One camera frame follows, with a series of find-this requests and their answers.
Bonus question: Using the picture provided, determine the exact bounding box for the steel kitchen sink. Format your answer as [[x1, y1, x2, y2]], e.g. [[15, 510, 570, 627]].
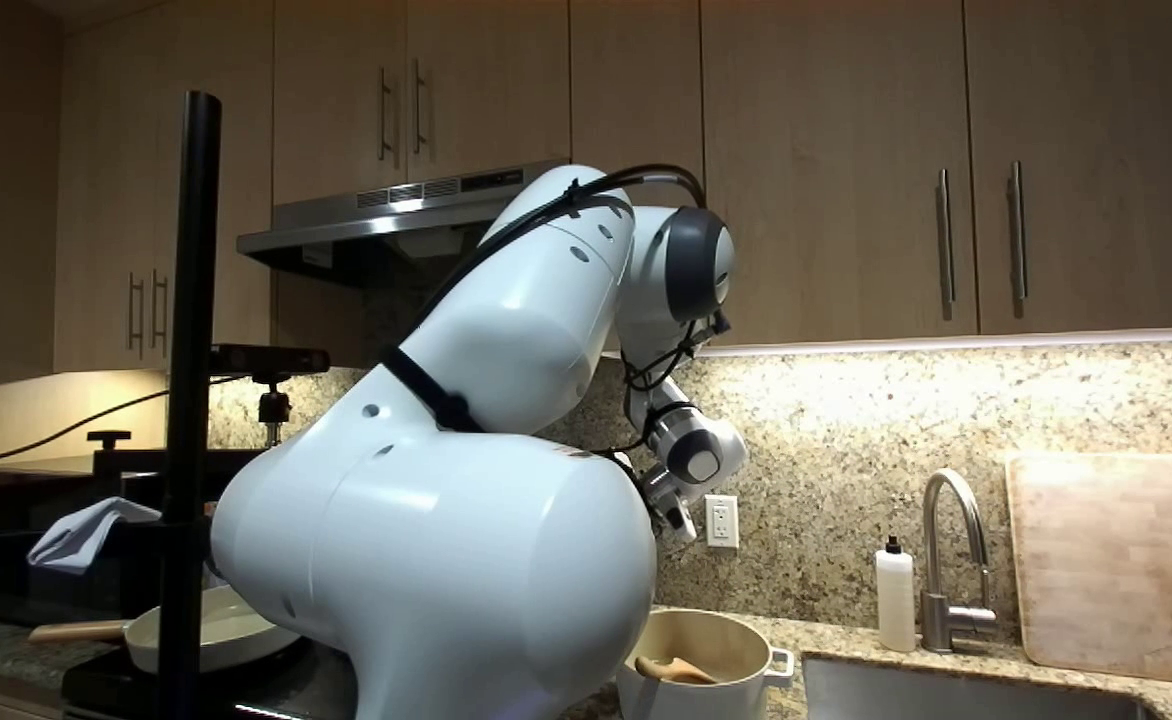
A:
[[801, 647, 1167, 720]]

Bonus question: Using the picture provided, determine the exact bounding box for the black clamp knob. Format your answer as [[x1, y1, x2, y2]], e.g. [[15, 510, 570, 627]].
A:
[[82, 423, 134, 500]]

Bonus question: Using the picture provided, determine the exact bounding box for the black vertical pole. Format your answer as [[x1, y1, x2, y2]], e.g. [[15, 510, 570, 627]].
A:
[[155, 89, 224, 720]]

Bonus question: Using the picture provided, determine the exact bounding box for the white pan wooden handle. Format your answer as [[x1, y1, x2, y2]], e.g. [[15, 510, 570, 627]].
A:
[[24, 580, 303, 680]]

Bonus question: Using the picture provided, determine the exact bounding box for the thin black cable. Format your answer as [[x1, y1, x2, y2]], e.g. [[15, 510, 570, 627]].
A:
[[0, 379, 174, 475]]

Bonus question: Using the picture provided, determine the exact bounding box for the white soap bottle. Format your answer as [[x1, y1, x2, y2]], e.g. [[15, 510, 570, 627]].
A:
[[870, 533, 918, 654]]

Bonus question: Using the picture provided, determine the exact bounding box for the steel range hood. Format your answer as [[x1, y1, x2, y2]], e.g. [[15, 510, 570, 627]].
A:
[[235, 160, 549, 291]]

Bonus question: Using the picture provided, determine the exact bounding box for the white wall outlet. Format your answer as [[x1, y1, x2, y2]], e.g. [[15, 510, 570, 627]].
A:
[[700, 490, 743, 556]]

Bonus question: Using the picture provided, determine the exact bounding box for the white blue cloth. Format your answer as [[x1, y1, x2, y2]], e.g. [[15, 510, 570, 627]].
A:
[[24, 490, 164, 580]]

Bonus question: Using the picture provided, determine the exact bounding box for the wooden spatula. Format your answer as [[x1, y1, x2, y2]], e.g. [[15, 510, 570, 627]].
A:
[[635, 647, 718, 687]]

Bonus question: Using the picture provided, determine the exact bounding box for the chrome kitchen faucet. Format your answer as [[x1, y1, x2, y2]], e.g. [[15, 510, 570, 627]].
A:
[[914, 464, 1003, 654]]

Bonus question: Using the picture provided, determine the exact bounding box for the light wooden upper cabinet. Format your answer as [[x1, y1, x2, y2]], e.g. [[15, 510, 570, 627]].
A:
[[562, 0, 1172, 352], [46, 0, 276, 376], [266, 0, 576, 213]]

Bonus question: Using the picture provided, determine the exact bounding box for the black velcro strap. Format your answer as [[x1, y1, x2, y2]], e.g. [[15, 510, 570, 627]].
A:
[[378, 345, 489, 434]]

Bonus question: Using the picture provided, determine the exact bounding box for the wooden cutting board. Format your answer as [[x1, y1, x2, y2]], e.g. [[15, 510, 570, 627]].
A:
[[1001, 447, 1172, 692]]

